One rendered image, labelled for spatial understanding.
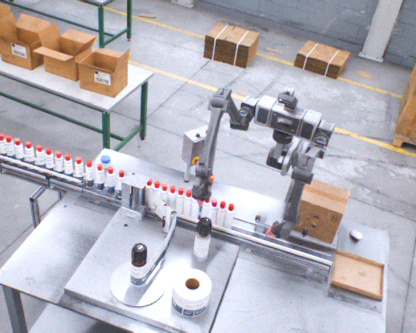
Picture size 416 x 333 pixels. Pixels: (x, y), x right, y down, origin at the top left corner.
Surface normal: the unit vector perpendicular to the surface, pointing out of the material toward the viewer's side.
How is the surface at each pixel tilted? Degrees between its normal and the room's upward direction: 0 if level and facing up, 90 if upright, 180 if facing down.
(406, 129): 90
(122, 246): 0
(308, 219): 90
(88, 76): 91
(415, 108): 90
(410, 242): 0
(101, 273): 0
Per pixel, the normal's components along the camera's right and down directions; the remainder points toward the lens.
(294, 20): -0.41, 0.54
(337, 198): 0.11, -0.77
